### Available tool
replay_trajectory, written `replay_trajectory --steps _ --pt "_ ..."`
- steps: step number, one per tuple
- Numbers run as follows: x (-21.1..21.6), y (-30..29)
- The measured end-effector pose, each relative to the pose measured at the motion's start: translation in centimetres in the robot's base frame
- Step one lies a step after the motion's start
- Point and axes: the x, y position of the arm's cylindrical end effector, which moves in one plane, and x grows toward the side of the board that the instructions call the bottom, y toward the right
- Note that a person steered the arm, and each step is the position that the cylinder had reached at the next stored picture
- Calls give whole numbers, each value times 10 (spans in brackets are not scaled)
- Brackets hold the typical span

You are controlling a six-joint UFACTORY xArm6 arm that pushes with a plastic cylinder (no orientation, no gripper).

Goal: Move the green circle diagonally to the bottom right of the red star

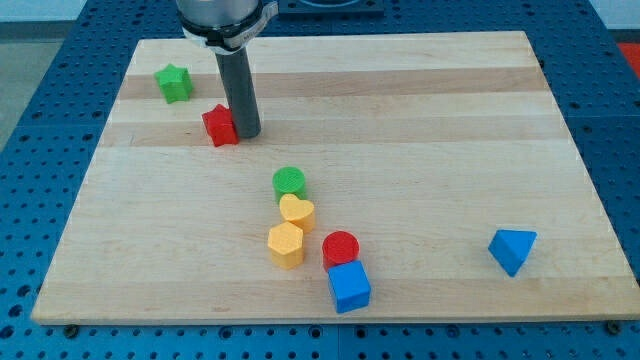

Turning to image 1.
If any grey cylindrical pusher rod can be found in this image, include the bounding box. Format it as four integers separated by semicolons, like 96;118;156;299
216;48;261;139

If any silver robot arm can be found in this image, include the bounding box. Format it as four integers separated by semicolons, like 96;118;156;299
176;0;279;139

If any red star block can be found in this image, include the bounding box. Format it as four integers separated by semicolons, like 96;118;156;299
201;104;239;147

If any green star block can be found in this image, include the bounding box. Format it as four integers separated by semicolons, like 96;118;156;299
154;63;193;104

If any green circle block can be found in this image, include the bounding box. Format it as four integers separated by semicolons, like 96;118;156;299
272;166;307;203

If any red circle block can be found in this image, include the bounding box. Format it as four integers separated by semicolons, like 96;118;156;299
322;231;360;271

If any yellow heart block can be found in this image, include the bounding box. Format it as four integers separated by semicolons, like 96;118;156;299
279;194;316;234

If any yellow hexagon block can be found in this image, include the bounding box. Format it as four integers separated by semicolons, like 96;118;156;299
267;222;304;269

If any wooden board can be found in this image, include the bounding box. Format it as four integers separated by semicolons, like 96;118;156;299
31;31;639;325

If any blue cube block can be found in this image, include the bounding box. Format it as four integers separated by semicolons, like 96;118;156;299
328;260;371;314

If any blue triangle block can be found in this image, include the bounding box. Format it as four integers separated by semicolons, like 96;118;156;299
488;229;537;277

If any dark blue mount plate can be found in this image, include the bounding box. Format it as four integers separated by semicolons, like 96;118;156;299
277;0;385;18

